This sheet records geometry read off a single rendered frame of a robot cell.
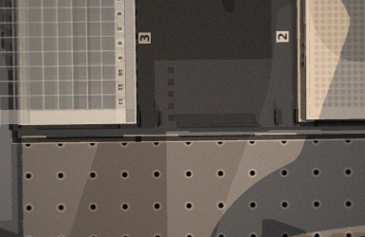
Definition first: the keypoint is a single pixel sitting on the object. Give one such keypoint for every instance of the beige multi-well plate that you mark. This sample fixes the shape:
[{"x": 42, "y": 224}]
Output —
[{"x": 331, "y": 60}]

